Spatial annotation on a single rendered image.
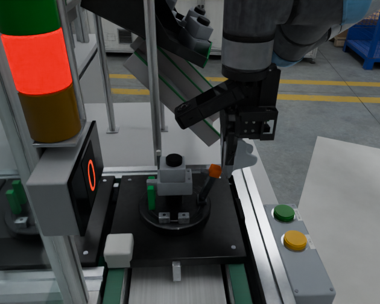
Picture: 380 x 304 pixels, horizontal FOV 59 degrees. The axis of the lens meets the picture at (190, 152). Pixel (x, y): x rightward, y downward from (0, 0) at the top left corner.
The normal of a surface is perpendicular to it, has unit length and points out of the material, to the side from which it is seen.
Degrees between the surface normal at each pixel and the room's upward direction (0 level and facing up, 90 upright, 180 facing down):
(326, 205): 0
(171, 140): 0
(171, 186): 90
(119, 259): 90
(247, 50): 90
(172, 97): 90
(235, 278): 0
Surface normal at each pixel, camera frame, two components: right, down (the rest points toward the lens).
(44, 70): 0.51, 0.47
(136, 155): 0.00, -0.84
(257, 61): 0.32, 0.52
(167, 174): 0.05, 0.55
